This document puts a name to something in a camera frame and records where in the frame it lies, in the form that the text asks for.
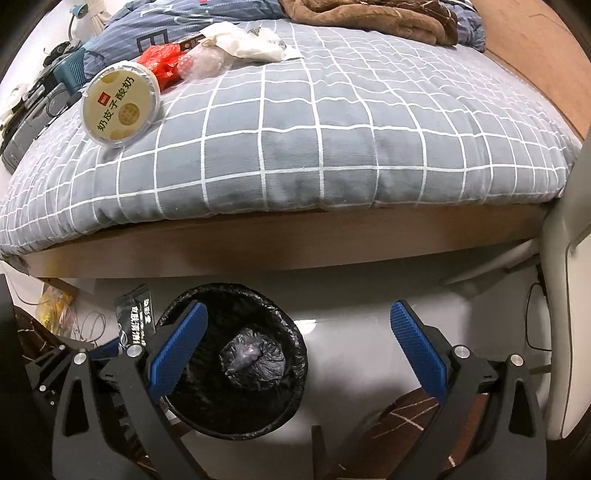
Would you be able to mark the brown printed carton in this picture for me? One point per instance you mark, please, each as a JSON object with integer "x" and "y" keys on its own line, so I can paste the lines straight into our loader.
{"x": 188, "y": 44}

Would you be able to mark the white crumpled item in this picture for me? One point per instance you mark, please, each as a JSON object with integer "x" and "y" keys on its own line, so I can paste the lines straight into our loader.
{"x": 16, "y": 106}

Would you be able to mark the beige curtain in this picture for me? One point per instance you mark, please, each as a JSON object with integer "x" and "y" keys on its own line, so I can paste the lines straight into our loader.
{"x": 104, "y": 9}

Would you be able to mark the brown fleece blanket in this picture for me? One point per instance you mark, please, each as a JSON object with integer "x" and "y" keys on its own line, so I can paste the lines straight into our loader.
{"x": 369, "y": 21}

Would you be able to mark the black printed packet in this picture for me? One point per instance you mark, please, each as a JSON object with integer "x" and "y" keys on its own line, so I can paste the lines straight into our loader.
{"x": 136, "y": 318}

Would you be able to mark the wooden headboard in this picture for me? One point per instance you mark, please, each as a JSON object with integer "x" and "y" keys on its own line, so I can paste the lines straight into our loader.
{"x": 531, "y": 60}

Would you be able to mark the blue striped duvet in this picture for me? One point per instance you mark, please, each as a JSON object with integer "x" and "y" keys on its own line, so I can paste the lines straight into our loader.
{"x": 152, "y": 23}

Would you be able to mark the yellow plastic bag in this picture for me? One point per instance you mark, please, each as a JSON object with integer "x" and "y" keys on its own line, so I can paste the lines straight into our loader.
{"x": 55, "y": 309}

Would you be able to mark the beige chair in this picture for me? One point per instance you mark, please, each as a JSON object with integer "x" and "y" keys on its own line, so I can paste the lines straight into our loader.
{"x": 568, "y": 323}

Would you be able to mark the dark cloth bundle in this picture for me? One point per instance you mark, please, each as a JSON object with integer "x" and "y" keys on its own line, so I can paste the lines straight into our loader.
{"x": 62, "y": 50}

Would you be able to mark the clear plastic bottle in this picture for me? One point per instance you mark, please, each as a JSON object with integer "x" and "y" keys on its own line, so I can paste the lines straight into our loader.
{"x": 205, "y": 62}

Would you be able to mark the wooden bed frame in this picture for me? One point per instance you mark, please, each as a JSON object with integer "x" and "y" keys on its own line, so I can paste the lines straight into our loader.
{"x": 231, "y": 244}

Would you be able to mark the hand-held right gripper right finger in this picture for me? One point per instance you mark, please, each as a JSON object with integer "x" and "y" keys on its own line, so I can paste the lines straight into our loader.
{"x": 418, "y": 350}

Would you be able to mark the blue desk lamp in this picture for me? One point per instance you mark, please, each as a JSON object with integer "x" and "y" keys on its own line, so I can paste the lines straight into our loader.
{"x": 81, "y": 8}

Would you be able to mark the red plastic bag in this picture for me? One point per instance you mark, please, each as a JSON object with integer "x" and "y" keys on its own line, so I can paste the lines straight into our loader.
{"x": 161, "y": 64}

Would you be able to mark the black trash bin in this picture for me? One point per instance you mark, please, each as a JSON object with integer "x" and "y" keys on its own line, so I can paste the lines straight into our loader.
{"x": 258, "y": 406}

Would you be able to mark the teal box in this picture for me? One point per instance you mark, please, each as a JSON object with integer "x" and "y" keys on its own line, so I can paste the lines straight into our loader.
{"x": 71, "y": 69}

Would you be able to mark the round yogurt cup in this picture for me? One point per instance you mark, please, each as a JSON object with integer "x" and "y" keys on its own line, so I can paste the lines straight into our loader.
{"x": 120, "y": 106}

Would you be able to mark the white tissue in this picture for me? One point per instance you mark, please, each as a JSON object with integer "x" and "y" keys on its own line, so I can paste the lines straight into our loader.
{"x": 249, "y": 44}

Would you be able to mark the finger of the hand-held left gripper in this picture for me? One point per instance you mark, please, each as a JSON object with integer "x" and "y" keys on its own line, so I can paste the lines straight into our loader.
{"x": 107, "y": 348}

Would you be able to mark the grey suitcase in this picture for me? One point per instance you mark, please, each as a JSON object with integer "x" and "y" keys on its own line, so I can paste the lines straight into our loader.
{"x": 27, "y": 138}

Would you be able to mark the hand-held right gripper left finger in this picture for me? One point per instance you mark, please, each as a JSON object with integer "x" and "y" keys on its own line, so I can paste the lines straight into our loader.
{"x": 180, "y": 350}

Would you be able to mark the grey checked bed sheet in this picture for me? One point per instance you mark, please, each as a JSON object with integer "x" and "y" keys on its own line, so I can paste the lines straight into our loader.
{"x": 323, "y": 138}

